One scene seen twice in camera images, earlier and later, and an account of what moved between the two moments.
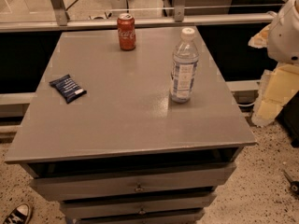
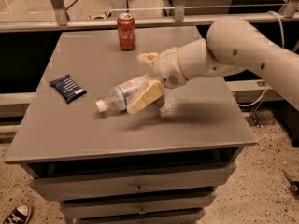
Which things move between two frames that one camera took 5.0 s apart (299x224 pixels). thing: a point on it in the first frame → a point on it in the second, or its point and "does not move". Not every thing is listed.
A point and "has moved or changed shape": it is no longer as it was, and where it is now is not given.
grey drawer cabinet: x=125 y=152 does not move
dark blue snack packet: x=67 y=88 does not move
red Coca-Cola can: x=126 y=28 does not move
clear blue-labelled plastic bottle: x=185 y=62 has moved or changed shape
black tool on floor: x=293 y=185 does not move
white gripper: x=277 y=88 → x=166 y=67
